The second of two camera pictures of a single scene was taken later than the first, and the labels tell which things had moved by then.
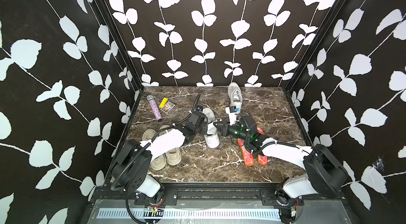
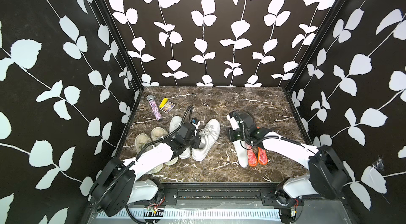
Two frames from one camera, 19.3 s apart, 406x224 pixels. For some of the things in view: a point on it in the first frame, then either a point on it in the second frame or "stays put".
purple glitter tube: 155,107 stays put
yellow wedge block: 165,100 stays put
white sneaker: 235,95 → 209,135
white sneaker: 211,139 → 175,121
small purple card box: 167,107 stays put
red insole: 262,159 stays put
